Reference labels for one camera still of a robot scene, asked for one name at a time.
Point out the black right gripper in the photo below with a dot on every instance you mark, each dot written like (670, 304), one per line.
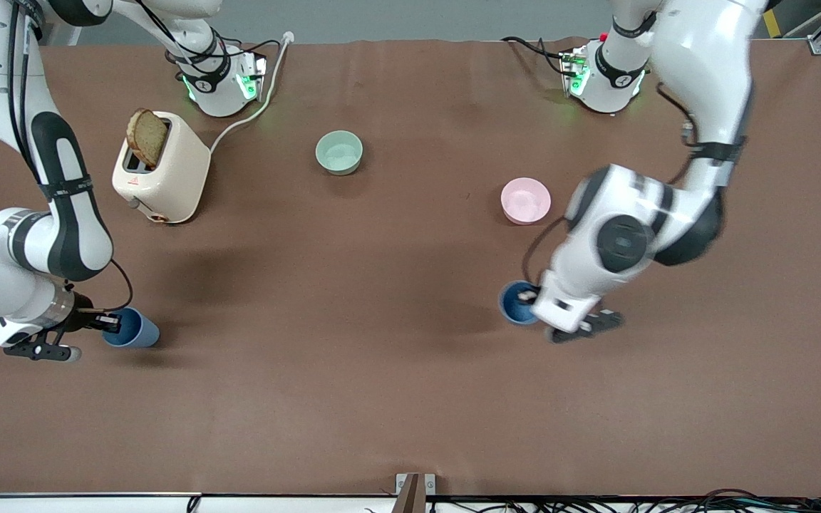
(83, 315)

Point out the blue plastic cup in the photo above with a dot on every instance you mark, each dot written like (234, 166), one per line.
(141, 332)
(514, 310)

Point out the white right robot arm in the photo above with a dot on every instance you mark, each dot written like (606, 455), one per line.
(68, 214)

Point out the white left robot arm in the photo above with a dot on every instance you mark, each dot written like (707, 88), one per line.
(695, 57)

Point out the pink bowl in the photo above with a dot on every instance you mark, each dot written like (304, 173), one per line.
(526, 201)

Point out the brown table cover sheet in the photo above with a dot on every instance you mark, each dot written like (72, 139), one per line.
(382, 356)

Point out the cream white toaster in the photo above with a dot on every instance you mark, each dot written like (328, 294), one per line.
(175, 171)

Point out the brown bread slice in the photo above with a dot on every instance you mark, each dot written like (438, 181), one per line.
(147, 139)

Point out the metal connector box green light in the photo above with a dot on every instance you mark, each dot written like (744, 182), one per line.
(574, 71)
(252, 77)

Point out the mint green bowl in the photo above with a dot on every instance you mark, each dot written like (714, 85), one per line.
(339, 153)

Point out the white table edge rail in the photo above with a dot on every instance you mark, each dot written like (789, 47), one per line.
(61, 504)

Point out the metal bracket with post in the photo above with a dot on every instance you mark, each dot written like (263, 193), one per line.
(403, 484)

